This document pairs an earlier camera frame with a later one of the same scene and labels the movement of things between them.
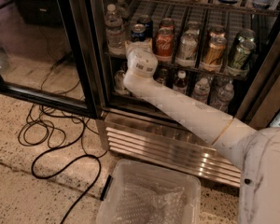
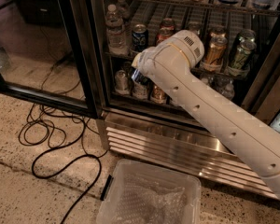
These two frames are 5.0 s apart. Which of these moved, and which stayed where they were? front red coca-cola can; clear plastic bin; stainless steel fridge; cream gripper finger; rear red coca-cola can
Moved: cream gripper finger
Stayed: front red coca-cola can; rear red coca-cola can; stainless steel fridge; clear plastic bin
